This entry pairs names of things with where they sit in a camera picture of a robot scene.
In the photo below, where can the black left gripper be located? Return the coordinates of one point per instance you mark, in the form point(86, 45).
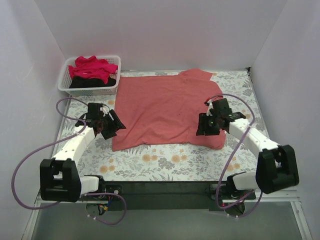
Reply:
point(113, 125)

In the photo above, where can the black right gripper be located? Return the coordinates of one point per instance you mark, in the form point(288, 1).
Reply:
point(205, 124)

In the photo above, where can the salmon pink t-shirt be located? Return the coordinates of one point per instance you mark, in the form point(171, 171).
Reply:
point(164, 109)

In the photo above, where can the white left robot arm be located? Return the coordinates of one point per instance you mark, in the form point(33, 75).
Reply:
point(60, 180)

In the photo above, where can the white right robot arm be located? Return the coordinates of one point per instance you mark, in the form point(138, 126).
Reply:
point(276, 164)

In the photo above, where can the floral patterned table mat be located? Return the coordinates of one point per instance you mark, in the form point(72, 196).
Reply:
point(181, 162)

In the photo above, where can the black t-shirt in basket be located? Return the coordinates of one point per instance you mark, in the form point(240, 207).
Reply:
point(80, 82)

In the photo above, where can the white plastic laundry basket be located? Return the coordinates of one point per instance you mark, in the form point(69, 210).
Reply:
point(65, 80)

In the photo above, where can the magenta t-shirt in basket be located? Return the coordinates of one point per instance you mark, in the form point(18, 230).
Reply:
point(92, 67)

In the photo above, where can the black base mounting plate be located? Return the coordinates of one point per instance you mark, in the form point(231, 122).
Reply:
point(164, 195)

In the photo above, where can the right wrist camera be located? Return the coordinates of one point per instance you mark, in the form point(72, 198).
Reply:
point(210, 108)

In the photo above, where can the aluminium frame rail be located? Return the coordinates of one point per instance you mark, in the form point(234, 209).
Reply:
point(286, 195)

